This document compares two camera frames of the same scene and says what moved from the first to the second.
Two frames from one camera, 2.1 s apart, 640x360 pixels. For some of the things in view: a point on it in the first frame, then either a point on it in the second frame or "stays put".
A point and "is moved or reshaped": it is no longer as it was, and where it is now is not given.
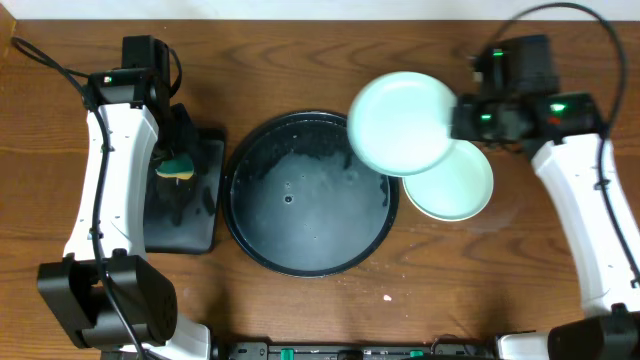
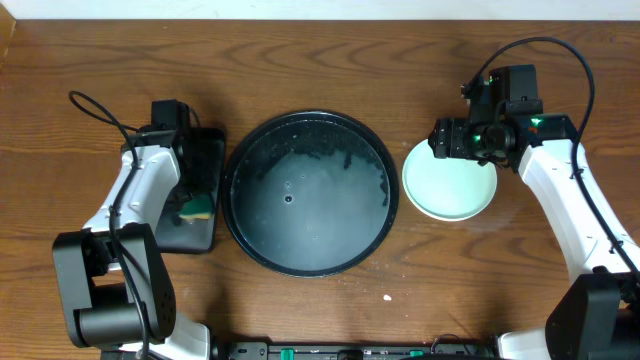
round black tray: [299, 198] stays put
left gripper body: [167, 148] → [185, 201]
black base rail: [357, 350] stays put
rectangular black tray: [180, 214] stays put
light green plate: [398, 123] → [447, 189]
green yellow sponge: [181, 166] is moved or reshaped
